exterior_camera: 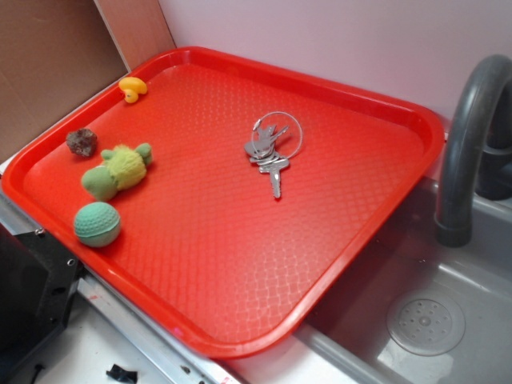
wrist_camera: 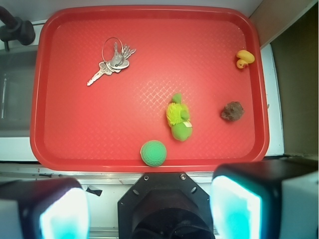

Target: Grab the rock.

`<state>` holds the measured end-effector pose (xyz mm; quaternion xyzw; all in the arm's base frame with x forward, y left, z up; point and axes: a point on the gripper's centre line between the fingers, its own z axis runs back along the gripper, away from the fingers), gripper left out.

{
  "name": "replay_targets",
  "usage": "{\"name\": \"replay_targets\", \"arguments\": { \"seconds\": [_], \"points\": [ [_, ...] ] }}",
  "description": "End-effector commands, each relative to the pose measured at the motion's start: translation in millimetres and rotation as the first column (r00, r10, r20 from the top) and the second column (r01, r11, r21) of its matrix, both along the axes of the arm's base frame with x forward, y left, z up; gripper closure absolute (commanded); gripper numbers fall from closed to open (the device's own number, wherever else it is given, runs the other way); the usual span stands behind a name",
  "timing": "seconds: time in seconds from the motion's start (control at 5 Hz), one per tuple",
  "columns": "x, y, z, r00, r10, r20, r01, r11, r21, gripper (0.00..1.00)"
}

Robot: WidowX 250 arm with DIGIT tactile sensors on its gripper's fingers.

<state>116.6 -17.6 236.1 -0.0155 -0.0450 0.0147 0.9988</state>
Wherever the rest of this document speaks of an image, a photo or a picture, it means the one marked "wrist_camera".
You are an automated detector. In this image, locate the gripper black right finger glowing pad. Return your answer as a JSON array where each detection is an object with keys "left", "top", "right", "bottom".
[{"left": 210, "top": 159, "right": 319, "bottom": 239}]

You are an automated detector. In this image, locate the red plastic tray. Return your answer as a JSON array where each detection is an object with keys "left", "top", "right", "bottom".
[{"left": 30, "top": 5, "right": 269, "bottom": 172}]

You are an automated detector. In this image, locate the green golf ball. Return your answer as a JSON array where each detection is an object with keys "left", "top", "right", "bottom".
[{"left": 140, "top": 140, "right": 167, "bottom": 167}]

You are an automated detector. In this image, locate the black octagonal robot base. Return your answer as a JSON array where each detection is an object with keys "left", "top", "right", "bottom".
[{"left": 118, "top": 172, "right": 215, "bottom": 239}]

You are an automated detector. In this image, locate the green plush toy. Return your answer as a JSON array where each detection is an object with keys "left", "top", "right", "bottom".
[{"left": 166, "top": 93, "right": 193, "bottom": 142}]

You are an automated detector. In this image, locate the yellow rubber duck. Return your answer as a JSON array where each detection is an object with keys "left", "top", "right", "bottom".
[{"left": 236, "top": 50, "right": 255, "bottom": 69}]

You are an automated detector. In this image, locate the silver key bunch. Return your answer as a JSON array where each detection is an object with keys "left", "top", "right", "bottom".
[{"left": 86, "top": 37, "right": 136, "bottom": 87}]

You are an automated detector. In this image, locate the brown rock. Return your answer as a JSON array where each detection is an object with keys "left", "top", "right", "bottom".
[{"left": 221, "top": 102, "right": 245, "bottom": 121}]

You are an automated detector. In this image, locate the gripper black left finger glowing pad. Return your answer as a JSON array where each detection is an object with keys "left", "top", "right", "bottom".
[{"left": 0, "top": 178, "right": 90, "bottom": 239}]

